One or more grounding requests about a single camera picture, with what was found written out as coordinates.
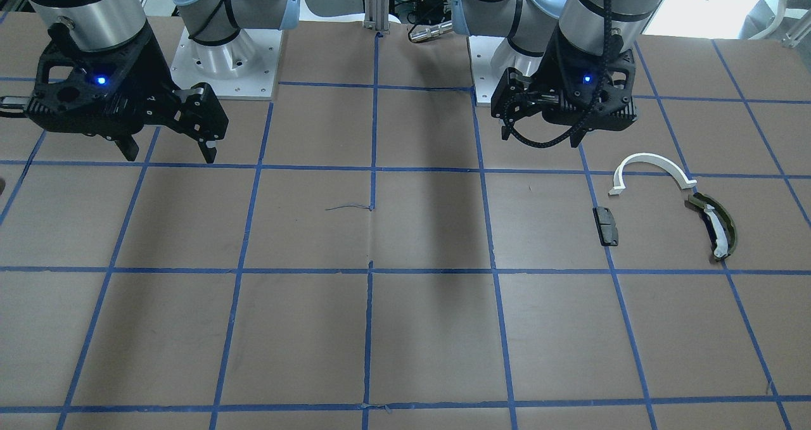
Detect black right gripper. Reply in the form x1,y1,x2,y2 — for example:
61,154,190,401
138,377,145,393
25,23,229,164

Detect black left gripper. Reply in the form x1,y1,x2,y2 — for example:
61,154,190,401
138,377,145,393
490,29,637,141

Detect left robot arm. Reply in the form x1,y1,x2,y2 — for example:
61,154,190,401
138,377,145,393
451,0,663,148

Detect white curved plastic part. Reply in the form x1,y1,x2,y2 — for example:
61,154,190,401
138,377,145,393
608,153,698,196

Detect dark grey brake pad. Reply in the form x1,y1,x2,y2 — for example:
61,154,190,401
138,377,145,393
592,206,619,246

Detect silver metal cylinder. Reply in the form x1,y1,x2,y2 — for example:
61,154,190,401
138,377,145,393
407,20,454,44

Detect green curved brake shoe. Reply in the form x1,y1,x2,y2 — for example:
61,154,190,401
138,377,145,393
687,193,738,262

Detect black drag chain cable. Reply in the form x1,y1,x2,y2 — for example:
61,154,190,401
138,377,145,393
502,0,618,149

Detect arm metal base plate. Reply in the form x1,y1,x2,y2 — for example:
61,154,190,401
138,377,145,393
468,35,514,106
170,29,284,101

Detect aluminium frame post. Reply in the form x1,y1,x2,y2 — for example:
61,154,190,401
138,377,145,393
363,0,389,34

